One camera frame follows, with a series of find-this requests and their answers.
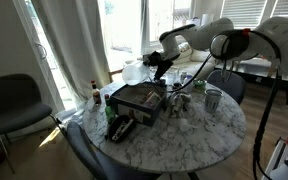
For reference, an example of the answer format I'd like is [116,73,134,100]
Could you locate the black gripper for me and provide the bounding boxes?
[143,50,164,68]

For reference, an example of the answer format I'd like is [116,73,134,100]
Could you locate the blue cardboard box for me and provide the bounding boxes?
[110,81,168,127]

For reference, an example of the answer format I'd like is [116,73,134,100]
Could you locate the striped metal cup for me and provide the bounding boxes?
[204,88,224,114]

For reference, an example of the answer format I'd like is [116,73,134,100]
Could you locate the clear plastic container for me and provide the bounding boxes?
[165,65,180,84]

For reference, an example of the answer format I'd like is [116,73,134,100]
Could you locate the small wooden stool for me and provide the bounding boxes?
[108,68,127,83]

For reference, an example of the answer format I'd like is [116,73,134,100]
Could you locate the grey narrow curtain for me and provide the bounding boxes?
[140,0,151,55]

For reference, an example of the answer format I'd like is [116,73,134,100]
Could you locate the small colourful packet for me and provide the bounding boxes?
[145,91,163,109]

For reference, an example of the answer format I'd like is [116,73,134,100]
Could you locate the dark drinking glass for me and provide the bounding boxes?
[171,82,184,93]

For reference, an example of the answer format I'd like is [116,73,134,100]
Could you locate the patterned sofa cushion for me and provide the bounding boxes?
[179,41,198,54]

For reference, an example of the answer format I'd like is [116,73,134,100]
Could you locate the beige sofa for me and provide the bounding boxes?
[123,41,218,81]

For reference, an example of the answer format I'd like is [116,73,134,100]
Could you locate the white bottle blue cap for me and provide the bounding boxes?
[183,73,195,94]

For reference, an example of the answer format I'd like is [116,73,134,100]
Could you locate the crumpled patterned cloth bag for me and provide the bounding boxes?
[165,89,192,119]

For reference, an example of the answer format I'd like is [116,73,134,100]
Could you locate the green bowl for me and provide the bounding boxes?
[193,79,208,90]

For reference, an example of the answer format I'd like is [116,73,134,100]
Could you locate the red capped sauce bottle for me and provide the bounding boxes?
[90,79,103,105]

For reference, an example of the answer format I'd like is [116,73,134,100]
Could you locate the green glass bottle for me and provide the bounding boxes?
[104,94,117,125]

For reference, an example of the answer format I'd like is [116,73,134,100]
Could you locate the beige curtain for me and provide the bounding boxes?
[32,0,112,102]

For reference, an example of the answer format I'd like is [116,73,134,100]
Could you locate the black low bench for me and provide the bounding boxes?
[215,62,288,106]

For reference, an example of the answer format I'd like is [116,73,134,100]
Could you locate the wide white window blinds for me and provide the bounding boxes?
[219,0,288,30]

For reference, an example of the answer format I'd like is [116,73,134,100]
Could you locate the black table base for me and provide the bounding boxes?
[186,171,201,180]

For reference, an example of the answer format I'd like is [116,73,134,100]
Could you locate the black chair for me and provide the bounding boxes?
[0,73,54,175]

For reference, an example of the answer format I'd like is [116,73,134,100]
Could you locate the door handle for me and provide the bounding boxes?
[37,42,49,61]

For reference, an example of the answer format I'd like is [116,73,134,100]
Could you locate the metal rail with red clamp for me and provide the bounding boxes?
[261,126,288,180]

